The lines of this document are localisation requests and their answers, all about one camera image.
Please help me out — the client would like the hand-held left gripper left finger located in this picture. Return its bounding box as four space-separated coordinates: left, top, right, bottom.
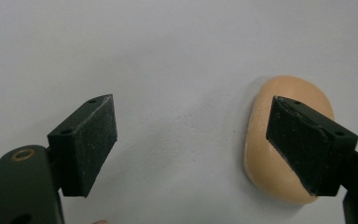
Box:
47 93 118 198

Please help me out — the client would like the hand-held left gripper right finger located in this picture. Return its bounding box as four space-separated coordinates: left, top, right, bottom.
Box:
266 95 358 198

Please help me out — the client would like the tan bread roll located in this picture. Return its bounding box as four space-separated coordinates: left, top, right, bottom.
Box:
242 75 336 205

